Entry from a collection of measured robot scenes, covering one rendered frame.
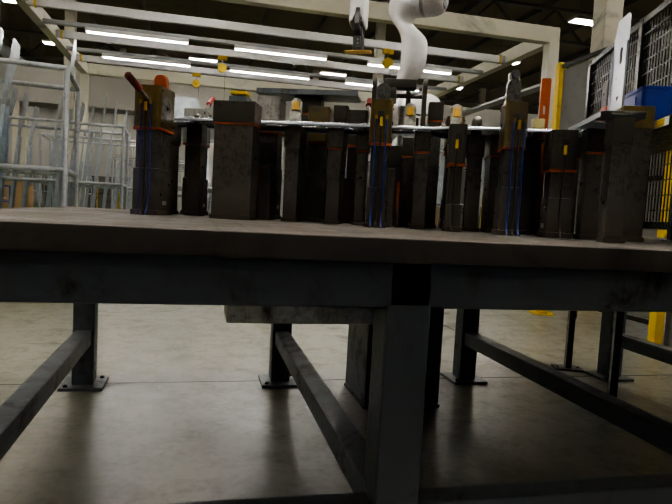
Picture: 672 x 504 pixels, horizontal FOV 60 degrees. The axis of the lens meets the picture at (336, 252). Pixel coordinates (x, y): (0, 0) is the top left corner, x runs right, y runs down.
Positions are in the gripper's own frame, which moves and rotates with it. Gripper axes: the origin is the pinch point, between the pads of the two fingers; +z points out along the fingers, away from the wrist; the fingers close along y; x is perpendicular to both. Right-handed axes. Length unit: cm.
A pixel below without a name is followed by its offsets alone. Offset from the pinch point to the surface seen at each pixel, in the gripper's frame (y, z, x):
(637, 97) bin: -7, 14, 85
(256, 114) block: 26.7, 26.5, -24.1
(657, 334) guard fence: -189, 120, 162
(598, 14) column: -767, -253, 249
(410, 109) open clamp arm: -7.8, 18.8, 16.9
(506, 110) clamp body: 28, 25, 44
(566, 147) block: 27, 34, 59
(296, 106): -5.3, 18.7, -20.7
